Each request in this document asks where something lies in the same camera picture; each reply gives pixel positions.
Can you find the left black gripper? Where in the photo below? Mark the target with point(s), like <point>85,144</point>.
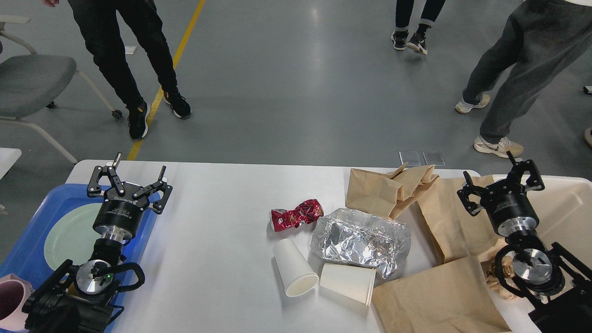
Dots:
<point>125,203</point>

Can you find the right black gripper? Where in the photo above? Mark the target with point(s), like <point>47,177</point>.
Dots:
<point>505,201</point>

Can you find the light green plate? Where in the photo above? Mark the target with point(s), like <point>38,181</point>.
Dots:
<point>72,237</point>

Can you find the small brown paper bag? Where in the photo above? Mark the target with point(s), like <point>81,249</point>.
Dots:
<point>387,195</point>

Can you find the large brown paper bag front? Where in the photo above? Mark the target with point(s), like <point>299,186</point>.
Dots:
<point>450,298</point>

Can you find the pink mug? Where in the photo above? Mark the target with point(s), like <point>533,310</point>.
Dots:
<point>14,292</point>

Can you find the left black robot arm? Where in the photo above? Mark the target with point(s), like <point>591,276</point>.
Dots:
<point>79,298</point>

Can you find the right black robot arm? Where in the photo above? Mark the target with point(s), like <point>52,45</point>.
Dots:
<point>554,281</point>

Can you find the brown paper bag under gripper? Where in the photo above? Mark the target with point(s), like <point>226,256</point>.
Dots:
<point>457,234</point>

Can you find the beige plastic bin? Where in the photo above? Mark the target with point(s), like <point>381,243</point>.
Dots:
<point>564,209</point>

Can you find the white side table corner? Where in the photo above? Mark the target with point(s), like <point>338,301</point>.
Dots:
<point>8,157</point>

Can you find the grey office chair left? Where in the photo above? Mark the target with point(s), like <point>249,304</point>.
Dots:
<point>30,82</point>

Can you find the crumpled aluminium foil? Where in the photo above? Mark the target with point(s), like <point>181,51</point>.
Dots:
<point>354,237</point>

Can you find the crushed red can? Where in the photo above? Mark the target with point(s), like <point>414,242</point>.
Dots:
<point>306,212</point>

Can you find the person in black clothes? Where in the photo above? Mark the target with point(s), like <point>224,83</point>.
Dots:
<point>97,20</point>

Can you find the white paper cup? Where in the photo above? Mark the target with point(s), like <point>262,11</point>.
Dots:
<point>296,274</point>

